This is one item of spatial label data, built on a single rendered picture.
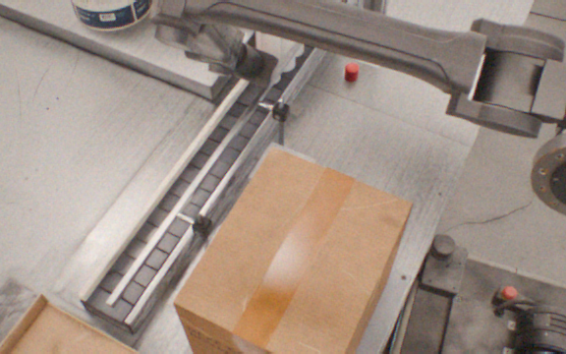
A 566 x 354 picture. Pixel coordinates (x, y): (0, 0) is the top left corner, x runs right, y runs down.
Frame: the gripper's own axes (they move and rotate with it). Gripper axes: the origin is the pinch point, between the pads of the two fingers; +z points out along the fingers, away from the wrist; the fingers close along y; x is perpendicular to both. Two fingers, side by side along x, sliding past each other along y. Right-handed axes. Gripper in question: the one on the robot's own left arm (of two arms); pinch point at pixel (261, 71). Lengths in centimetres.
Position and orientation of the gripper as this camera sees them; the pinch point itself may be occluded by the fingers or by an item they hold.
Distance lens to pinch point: 135.0
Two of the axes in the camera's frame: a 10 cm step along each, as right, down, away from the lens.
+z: 2.4, 0.0, 9.7
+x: -3.8, 9.2, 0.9
